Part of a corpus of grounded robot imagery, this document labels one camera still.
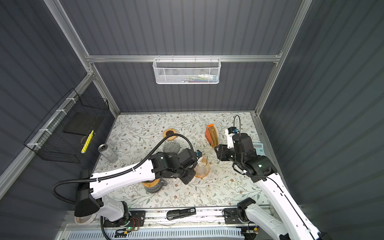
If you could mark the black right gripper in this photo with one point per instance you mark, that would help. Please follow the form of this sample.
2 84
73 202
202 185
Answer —
221 153

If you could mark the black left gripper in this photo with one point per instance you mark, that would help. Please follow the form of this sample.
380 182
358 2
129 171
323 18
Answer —
188 179

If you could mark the orange glass pitcher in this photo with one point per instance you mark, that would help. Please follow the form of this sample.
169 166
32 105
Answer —
203 167

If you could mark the grey glass pitcher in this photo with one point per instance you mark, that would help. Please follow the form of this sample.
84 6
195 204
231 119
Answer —
162 183

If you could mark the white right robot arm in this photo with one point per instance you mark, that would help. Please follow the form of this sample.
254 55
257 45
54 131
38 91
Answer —
291 223

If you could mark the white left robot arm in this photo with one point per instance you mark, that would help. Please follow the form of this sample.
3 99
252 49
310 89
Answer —
91 198

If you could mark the orange coffee filter holder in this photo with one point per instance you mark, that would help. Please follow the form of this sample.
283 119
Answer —
212 135

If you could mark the teal calculator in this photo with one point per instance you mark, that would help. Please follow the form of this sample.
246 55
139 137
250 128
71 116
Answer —
259 147

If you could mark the clear glass bottle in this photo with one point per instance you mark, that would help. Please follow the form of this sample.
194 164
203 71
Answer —
108 153

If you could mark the yellow marker pen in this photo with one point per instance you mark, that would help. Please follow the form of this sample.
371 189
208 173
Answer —
88 141

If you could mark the tape roll left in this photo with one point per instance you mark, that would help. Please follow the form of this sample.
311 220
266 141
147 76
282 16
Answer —
84 221

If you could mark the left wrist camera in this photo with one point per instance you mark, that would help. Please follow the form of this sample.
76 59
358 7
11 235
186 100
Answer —
189 159

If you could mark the wooden ring holder near pitcher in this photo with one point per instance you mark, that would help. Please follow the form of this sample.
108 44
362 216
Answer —
170 134

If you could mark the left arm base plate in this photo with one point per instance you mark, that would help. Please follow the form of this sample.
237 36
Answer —
133 219

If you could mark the white wire mesh basket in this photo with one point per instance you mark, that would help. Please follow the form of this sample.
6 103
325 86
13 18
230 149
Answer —
195 72

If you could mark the black wire basket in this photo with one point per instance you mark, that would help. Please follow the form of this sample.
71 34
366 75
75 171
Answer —
61 137

